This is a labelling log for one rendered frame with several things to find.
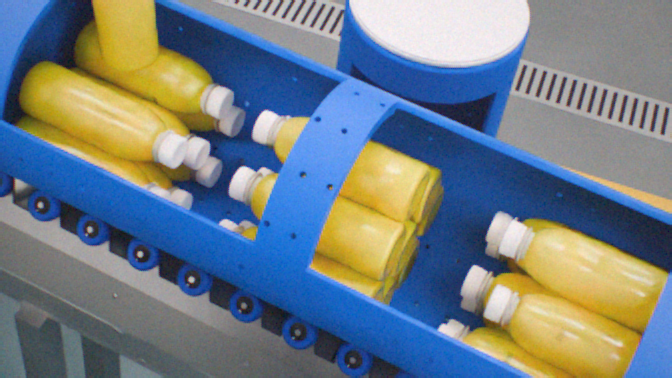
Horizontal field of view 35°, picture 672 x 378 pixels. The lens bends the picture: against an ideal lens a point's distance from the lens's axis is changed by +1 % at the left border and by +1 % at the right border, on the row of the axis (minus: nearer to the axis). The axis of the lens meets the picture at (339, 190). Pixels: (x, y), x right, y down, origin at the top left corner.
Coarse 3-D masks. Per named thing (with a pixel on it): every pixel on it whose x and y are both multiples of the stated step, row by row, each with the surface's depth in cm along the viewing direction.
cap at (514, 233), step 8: (512, 224) 116; (520, 224) 117; (512, 232) 116; (520, 232) 116; (504, 240) 116; (512, 240) 116; (520, 240) 116; (504, 248) 116; (512, 248) 116; (512, 256) 117
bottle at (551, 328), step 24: (504, 312) 115; (528, 312) 113; (552, 312) 113; (576, 312) 113; (528, 336) 113; (552, 336) 112; (576, 336) 112; (600, 336) 111; (624, 336) 112; (552, 360) 113; (576, 360) 112; (600, 360) 111; (624, 360) 110
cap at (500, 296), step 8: (496, 288) 116; (504, 288) 116; (496, 296) 115; (504, 296) 115; (488, 304) 115; (496, 304) 115; (504, 304) 115; (488, 312) 116; (496, 312) 115; (496, 320) 116
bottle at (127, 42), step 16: (96, 0) 124; (112, 0) 123; (128, 0) 123; (144, 0) 124; (96, 16) 126; (112, 16) 124; (128, 16) 124; (144, 16) 126; (112, 32) 126; (128, 32) 126; (144, 32) 127; (112, 48) 128; (128, 48) 127; (144, 48) 128; (112, 64) 130; (128, 64) 129; (144, 64) 130
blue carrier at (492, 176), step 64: (0, 0) 124; (64, 0) 137; (0, 64) 122; (64, 64) 143; (256, 64) 138; (320, 64) 126; (0, 128) 125; (320, 128) 115; (384, 128) 135; (448, 128) 120; (64, 192) 127; (128, 192) 121; (192, 192) 143; (320, 192) 113; (448, 192) 136; (512, 192) 132; (576, 192) 126; (192, 256) 123; (256, 256) 117; (448, 256) 137; (640, 256) 129; (320, 320) 120; (384, 320) 114
